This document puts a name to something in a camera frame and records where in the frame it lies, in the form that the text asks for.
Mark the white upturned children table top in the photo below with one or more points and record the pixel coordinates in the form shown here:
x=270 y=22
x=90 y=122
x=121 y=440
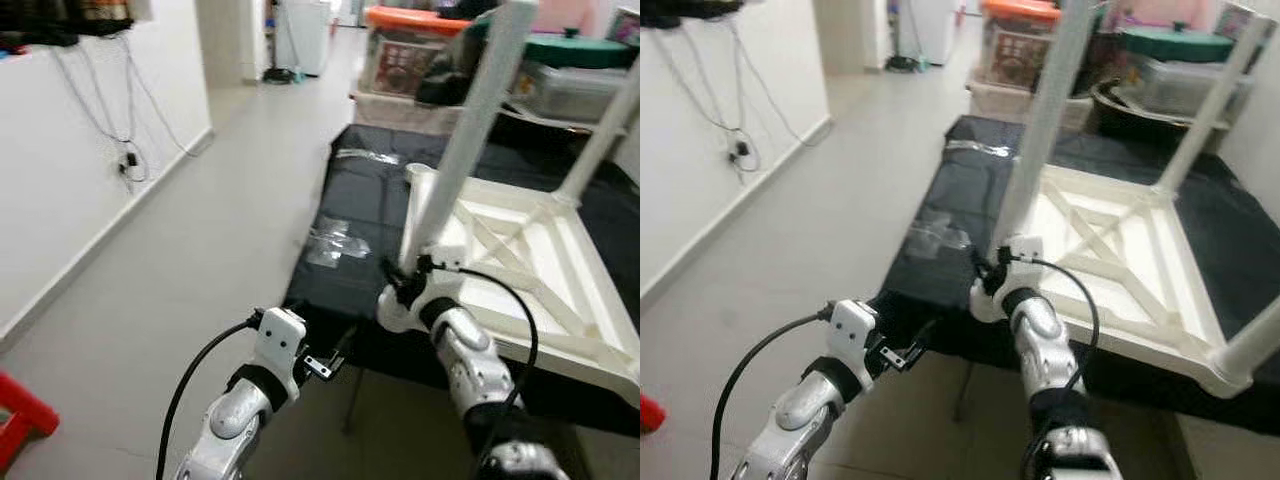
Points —
x=1150 y=300
x=560 y=300

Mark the white plastic table leg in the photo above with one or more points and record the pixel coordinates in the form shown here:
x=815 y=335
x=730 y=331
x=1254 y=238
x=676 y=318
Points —
x=600 y=140
x=1255 y=350
x=470 y=130
x=1210 y=110
x=1045 y=120

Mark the black tablecloth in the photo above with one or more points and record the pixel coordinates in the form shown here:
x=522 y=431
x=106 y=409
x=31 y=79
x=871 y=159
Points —
x=960 y=190
x=360 y=200

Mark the narrow clear tape strip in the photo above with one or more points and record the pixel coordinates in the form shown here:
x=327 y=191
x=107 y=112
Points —
x=370 y=156
x=975 y=149

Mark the beige cloth covered bench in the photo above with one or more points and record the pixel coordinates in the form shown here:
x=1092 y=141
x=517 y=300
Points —
x=1000 y=105
x=400 y=115

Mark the black bag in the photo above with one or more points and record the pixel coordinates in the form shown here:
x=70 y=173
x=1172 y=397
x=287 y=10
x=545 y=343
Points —
x=1100 y=65
x=445 y=85

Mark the black wok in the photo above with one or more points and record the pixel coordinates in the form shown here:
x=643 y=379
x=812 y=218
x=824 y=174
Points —
x=1130 y=120
x=545 y=122

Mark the orange lidded storage box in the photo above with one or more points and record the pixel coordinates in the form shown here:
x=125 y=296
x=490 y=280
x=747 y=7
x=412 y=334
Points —
x=1010 y=50
x=400 y=60

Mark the mop head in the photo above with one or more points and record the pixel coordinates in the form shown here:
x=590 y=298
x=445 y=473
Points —
x=900 y=64
x=280 y=74

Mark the red plastic stool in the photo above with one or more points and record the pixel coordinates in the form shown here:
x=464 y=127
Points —
x=25 y=410
x=650 y=412

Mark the clear plastic storage box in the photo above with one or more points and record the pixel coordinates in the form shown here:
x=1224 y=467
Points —
x=1175 y=88
x=570 y=95

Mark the black plug adapter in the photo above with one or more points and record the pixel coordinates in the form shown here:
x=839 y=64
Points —
x=130 y=160
x=742 y=150

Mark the white appliance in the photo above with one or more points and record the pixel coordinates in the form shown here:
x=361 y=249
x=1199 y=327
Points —
x=930 y=30
x=305 y=35

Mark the green round lid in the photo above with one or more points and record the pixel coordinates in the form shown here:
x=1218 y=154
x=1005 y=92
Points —
x=1175 y=45
x=575 y=50

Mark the pink translucent storage box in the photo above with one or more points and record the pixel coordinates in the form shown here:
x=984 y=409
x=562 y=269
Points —
x=565 y=15
x=1160 y=12

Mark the dark framed picture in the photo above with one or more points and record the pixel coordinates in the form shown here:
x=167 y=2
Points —
x=625 y=28
x=1245 y=20

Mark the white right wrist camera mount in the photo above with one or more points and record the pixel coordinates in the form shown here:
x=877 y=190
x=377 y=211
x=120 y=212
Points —
x=985 y=305
x=400 y=315

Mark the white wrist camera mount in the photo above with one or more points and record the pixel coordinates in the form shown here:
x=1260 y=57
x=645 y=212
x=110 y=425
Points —
x=985 y=305
x=400 y=315
x=855 y=325
x=280 y=335

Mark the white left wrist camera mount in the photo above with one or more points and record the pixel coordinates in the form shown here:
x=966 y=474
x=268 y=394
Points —
x=280 y=335
x=855 y=325

